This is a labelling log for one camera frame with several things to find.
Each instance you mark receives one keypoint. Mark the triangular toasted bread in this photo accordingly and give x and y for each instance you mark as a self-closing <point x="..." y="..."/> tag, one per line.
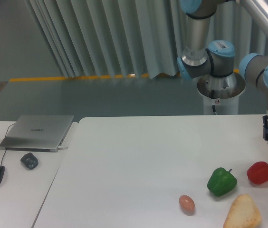
<point x="243" y="213"/>

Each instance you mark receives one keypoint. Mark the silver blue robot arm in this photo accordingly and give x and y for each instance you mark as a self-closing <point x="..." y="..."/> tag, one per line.
<point x="215" y="59"/>

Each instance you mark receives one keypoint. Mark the red bell pepper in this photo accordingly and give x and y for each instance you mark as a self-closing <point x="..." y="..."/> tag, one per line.
<point x="258" y="173"/>

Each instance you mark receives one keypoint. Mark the green bell pepper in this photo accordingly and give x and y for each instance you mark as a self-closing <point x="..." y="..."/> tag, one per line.
<point x="221" y="182"/>

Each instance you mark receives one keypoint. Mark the brown egg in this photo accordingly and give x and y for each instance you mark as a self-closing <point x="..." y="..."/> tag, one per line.
<point x="187" y="204"/>

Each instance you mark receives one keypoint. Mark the pale green pleated curtain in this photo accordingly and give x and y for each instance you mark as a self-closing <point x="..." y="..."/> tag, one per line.
<point x="113" y="37"/>

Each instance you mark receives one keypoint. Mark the silver closed laptop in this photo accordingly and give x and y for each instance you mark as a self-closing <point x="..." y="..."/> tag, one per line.
<point x="37" y="133"/>

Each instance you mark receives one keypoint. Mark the small black plastic gadget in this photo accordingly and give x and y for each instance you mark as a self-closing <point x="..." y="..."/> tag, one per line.
<point x="29" y="160"/>

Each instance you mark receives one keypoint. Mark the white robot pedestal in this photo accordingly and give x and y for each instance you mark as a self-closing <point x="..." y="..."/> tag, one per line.
<point x="221" y="95"/>

